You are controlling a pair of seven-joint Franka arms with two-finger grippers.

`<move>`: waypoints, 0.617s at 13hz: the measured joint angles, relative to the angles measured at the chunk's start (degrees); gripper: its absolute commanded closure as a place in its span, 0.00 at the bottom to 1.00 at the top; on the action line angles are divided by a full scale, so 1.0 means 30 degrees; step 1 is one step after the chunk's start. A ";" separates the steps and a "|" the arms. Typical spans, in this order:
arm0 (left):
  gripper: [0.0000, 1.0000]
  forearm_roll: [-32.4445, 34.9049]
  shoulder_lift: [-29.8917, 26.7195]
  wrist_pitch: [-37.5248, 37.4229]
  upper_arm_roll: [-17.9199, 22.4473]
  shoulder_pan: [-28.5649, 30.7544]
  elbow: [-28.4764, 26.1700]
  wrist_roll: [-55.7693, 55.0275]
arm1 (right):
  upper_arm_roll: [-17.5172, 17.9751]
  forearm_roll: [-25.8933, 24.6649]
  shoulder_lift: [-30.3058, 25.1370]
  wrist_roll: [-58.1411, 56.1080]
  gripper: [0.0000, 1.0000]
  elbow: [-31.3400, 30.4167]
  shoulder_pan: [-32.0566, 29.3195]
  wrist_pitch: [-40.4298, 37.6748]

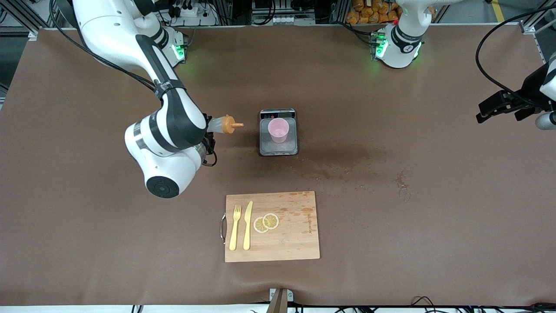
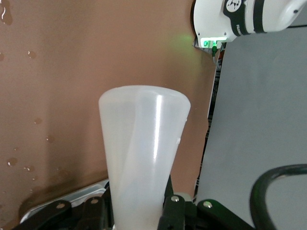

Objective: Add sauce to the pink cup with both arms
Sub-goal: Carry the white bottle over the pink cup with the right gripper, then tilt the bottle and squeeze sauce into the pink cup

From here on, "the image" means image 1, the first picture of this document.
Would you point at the silver digital kitchen scale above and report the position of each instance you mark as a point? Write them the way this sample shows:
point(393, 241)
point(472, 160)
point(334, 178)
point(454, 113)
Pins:
point(278, 150)

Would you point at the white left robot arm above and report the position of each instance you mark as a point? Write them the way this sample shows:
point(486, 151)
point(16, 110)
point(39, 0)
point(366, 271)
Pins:
point(402, 43)

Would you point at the clear squeeze bottle orange cap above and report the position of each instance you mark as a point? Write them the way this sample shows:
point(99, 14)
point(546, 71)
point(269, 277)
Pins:
point(228, 124)

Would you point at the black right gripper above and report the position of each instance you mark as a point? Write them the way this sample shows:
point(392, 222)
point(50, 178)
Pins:
point(210, 142)

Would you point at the metal table edge bracket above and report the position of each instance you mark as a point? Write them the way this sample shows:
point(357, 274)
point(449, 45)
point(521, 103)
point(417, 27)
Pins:
point(281, 300)

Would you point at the aluminium frame profile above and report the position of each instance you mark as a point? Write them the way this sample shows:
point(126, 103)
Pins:
point(32, 34)
point(532, 27)

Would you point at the white socket strip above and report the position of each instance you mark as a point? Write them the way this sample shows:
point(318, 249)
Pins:
point(282, 19)

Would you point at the orange snack bags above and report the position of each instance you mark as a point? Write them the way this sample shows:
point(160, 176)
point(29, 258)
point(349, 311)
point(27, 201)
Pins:
point(369, 15)

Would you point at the yellow plastic fork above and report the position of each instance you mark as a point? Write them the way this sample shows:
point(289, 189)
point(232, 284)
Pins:
point(234, 234)

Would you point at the lemon slice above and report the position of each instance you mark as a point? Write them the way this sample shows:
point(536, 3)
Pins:
point(258, 226)
point(271, 221)

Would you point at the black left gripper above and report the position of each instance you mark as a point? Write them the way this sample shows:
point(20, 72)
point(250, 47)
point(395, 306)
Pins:
point(531, 85)

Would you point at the white power strip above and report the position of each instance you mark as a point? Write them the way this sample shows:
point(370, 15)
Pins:
point(195, 17)

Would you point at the wooden cutting board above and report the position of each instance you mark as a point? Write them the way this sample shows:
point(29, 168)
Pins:
point(295, 234)

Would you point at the pink plastic cup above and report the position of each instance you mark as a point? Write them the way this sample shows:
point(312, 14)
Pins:
point(278, 130)

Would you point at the yellow plastic knife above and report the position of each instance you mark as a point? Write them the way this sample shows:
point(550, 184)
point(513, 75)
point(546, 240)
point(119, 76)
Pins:
point(247, 230)

